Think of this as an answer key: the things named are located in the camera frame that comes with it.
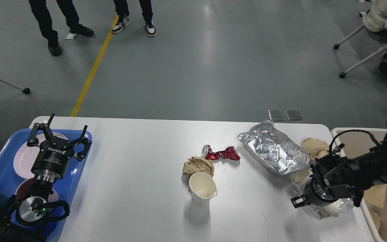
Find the clear plastic wrap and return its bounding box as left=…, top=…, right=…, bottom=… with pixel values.
left=290, top=168, right=354, bottom=219

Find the white office chair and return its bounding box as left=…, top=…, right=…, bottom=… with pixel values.
left=333, top=0, right=387, bottom=78

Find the beige plastic bin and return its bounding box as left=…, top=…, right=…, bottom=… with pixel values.
left=335, top=132, right=387, bottom=242

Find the brown paper bag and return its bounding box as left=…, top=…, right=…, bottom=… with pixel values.
left=363, top=184, right=387, bottom=231

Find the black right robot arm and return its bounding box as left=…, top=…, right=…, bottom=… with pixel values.
left=291, top=133, right=387, bottom=208

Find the person in dark trousers left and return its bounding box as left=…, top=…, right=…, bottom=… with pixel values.
left=28, top=0, right=95, bottom=56

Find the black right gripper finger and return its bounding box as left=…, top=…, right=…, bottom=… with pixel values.
left=290, top=196, right=307, bottom=208

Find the crumpled brown paper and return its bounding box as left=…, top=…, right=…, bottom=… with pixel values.
left=301, top=137, right=329, bottom=164

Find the metal floor plate right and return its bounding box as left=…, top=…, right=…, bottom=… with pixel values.
left=285, top=109, right=303, bottom=121

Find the metal floor plate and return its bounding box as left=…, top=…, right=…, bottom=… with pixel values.
left=285, top=109, right=303, bottom=121
left=268, top=109, right=286, bottom=121

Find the pink mug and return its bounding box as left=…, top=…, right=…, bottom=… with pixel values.
left=15, top=178, right=59, bottom=202

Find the person in black trousers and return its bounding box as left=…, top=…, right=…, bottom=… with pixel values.
left=111, top=0, right=157, bottom=37

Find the crumpled brown paper ball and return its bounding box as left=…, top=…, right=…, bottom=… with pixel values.
left=182, top=157, right=215, bottom=179

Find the metal floor plate left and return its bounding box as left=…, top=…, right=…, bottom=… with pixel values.
left=268, top=109, right=286, bottom=121

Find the blue plastic tray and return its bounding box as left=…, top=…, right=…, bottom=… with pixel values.
left=0, top=128, right=87, bottom=242

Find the pink plate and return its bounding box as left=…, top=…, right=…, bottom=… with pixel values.
left=13, top=132, right=70, bottom=180

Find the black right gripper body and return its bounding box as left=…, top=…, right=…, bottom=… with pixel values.
left=303, top=176, right=338, bottom=207

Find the crumpled aluminium foil tray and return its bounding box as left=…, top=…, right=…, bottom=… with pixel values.
left=238, top=120, right=310, bottom=175

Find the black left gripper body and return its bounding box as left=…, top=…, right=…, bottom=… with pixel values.
left=31, top=143, right=74, bottom=178

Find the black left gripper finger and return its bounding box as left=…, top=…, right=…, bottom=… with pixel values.
left=64, top=125, right=92, bottom=161
left=27, top=113, right=56, bottom=147

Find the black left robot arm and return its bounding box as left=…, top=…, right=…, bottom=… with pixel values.
left=0, top=114, right=92, bottom=242

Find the crushed red can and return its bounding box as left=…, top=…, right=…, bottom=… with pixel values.
left=201, top=145, right=241, bottom=161

